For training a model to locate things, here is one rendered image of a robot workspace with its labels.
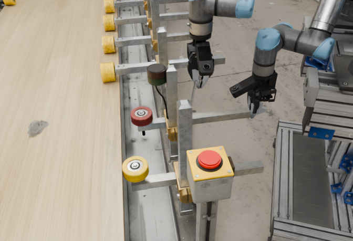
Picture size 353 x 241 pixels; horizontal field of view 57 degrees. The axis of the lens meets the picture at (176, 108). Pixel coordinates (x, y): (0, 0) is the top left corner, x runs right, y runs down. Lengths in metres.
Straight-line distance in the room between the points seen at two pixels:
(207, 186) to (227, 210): 1.43
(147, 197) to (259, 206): 0.93
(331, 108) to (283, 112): 1.45
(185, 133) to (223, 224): 1.16
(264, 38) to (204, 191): 0.65
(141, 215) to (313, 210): 0.95
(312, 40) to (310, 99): 0.22
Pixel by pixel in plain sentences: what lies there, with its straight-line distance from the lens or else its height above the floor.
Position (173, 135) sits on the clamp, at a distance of 1.16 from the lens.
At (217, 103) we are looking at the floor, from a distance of 2.71.
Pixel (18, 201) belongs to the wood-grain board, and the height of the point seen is 0.90.
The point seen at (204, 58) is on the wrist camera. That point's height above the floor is 1.14.
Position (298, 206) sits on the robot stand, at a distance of 1.84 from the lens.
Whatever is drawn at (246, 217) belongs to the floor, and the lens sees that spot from 1.99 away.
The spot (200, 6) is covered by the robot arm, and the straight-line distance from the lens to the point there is 0.99.
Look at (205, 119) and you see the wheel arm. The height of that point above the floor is 0.85.
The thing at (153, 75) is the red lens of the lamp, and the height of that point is 1.10.
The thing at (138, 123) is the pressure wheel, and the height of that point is 0.89.
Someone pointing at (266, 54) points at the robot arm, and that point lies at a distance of 1.12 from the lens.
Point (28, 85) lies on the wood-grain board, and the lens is 1.49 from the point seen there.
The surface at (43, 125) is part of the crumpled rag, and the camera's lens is 1.23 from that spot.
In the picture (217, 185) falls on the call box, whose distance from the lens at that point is 0.58.
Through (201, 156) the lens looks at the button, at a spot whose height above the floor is 1.23.
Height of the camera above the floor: 1.65
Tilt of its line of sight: 39 degrees down
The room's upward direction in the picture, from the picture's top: 2 degrees counter-clockwise
